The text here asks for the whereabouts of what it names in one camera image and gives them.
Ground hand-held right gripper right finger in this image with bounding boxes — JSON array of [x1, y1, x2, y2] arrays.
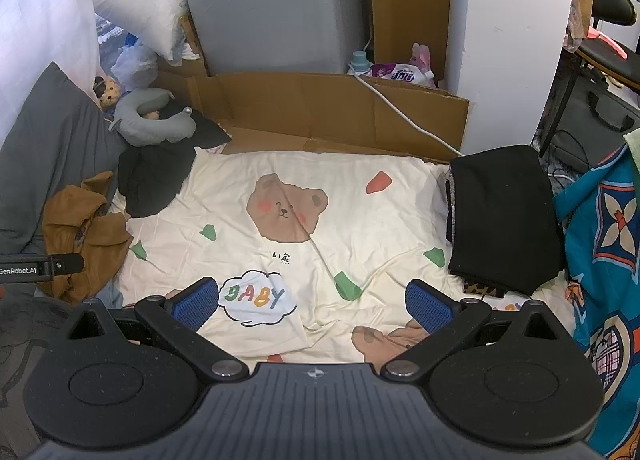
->
[[381, 279, 571, 381]]

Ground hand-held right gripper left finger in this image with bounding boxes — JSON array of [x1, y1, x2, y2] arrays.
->
[[64, 277, 249, 381]]

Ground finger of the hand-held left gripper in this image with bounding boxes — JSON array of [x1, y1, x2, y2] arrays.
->
[[50, 254, 84, 277]]

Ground brown printed t-shirt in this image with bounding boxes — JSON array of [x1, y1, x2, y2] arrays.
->
[[42, 171, 133, 305]]

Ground black garment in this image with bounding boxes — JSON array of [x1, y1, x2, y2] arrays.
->
[[118, 110, 233, 218]]

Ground black folded clothes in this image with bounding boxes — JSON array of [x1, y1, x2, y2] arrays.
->
[[446, 145, 566, 294]]

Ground leopard print cloth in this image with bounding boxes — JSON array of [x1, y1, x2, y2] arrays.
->
[[462, 282, 506, 299]]

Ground cream bear printed bedsheet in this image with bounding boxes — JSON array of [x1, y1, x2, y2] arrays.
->
[[107, 147, 576, 366]]

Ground spotted plush toy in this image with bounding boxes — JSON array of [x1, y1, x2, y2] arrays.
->
[[94, 76, 123, 111]]

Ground teal patterned blanket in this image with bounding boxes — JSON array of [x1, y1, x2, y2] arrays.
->
[[552, 127, 640, 458]]

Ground blue plastic bag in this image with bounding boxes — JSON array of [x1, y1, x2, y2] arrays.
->
[[97, 14, 161, 91]]

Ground flattened cardboard sheet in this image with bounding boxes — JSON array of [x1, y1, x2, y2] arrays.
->
[[155, 70, 471, 164]]

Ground purple white detergent pouch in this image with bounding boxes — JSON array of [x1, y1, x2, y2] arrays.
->
[[370, 43, 438, 89]]

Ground black bag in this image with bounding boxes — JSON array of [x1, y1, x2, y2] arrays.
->
[[550, 74, 640, 175]]

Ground white pillow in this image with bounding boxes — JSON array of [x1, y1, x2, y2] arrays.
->
[[87, 0, 189, 64]]

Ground grey appliance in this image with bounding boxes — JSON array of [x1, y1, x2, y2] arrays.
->
[[172, 0, 371, 76]]

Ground black chair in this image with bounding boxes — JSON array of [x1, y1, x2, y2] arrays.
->
[[540, 0, 640, 161]]

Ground white cable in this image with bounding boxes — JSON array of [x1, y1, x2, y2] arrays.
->
[[349, 30, 466, 157]]

